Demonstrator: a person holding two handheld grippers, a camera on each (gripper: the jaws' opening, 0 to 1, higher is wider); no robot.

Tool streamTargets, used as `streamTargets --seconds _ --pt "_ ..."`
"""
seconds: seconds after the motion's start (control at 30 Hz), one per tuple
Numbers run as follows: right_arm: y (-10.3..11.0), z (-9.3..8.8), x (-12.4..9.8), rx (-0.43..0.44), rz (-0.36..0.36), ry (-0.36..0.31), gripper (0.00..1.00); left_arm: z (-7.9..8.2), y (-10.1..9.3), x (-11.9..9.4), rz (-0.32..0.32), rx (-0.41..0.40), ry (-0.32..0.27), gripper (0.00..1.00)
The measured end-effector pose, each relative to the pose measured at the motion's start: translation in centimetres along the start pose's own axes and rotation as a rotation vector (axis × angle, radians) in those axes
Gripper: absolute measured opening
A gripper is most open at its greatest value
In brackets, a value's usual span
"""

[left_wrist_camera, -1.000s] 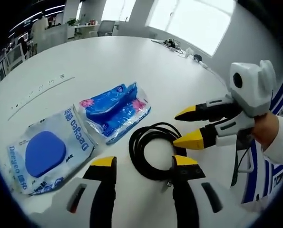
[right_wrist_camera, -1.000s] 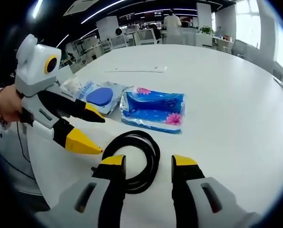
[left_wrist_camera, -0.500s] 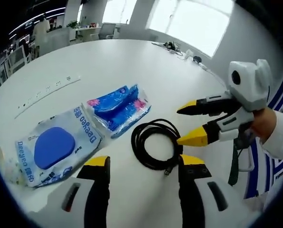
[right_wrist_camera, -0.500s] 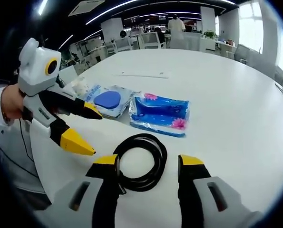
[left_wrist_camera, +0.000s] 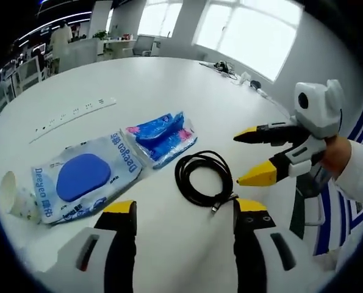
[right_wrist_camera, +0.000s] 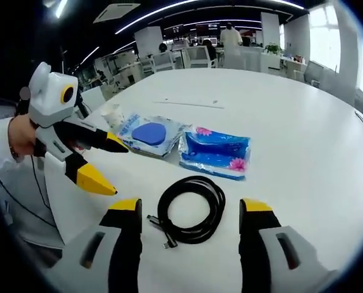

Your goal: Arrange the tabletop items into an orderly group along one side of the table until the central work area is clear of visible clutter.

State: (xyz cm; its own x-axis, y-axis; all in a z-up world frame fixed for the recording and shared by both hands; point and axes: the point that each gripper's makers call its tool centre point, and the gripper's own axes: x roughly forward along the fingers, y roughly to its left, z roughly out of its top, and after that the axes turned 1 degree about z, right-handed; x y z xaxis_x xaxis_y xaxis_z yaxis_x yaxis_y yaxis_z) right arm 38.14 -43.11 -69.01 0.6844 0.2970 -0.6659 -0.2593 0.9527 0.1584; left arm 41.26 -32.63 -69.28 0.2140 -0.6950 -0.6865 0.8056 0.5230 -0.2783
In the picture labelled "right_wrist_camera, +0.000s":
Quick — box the green potted plant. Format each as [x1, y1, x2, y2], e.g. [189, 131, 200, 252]
[264, 43, 282, 56]

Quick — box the white table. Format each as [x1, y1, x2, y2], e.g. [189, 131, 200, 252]
[42, 68, 363, 293]

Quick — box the white cabinet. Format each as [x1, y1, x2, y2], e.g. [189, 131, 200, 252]
[240, 47, 269, 73]

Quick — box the person's white shirt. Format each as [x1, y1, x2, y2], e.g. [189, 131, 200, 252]
[0, 152, 66, 268]

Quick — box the thin black cable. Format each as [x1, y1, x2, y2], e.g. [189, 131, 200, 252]
[30, 154, 59, 228]

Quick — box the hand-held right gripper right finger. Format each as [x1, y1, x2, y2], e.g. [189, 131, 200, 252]
[238, 197, 342, 293]

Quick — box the white desk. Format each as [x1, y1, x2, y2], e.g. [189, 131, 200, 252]
[280, 57, 309, 81]

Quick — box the grey office chair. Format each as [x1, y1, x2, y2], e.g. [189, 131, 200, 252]
[303, 60, 324, 88]

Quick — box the ceiling light strip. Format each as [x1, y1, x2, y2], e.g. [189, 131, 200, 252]
[115, 0, 228, 34]

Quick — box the white package with blue shape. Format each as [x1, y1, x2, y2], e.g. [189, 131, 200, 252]
[117, 112, 195, 159]

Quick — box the white office chair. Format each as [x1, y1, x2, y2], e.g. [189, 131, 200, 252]
[153, 51, 175, 73]
[189, 45, 215, 68]

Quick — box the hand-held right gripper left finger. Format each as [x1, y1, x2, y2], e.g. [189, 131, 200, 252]
[46, 197, 143, 293]

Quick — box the ceiling air vent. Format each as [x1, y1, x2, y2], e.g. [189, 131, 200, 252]
[93, 2, 141, 24]

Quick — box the person's left hand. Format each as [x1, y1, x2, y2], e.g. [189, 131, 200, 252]
[9, 117, 48, 162]

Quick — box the small clear plastic bag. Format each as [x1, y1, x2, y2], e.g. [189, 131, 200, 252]
[101, 103, 124, 129]

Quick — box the blue tissue pack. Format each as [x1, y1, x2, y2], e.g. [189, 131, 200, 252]
[178, 126, 251, 183]

